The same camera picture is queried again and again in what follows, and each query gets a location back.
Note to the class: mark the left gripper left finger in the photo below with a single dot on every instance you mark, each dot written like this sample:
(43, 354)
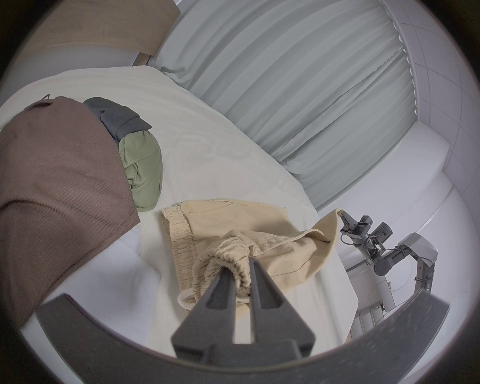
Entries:
(213, 318)

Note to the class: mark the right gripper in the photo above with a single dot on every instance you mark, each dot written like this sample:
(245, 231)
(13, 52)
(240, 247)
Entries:
(358, 238)

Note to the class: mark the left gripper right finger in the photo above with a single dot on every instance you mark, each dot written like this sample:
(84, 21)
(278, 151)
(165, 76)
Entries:
(273, 318)

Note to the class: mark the khaki shorts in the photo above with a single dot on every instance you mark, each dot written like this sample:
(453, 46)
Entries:
(262, 225)

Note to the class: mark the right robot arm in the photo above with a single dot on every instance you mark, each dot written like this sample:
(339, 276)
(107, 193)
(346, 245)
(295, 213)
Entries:
(393, 258)

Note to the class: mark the bed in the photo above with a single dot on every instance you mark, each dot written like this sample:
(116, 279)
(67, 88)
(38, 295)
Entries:
(225, 150)

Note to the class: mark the white garment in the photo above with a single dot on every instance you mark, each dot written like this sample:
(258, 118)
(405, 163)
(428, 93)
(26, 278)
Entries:
(112, 270)

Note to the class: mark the pale green curtain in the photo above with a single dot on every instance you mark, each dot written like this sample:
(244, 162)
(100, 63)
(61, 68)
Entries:
(300, 93)

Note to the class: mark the green garment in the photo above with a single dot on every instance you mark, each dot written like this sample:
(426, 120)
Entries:
(142, 168)

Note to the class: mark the brown garment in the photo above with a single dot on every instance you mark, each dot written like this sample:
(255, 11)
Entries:
(56, 180)

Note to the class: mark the black garment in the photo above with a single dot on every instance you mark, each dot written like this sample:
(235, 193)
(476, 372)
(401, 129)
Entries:
(112, 112)

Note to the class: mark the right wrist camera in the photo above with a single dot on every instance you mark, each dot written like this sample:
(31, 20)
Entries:
(365, 224)

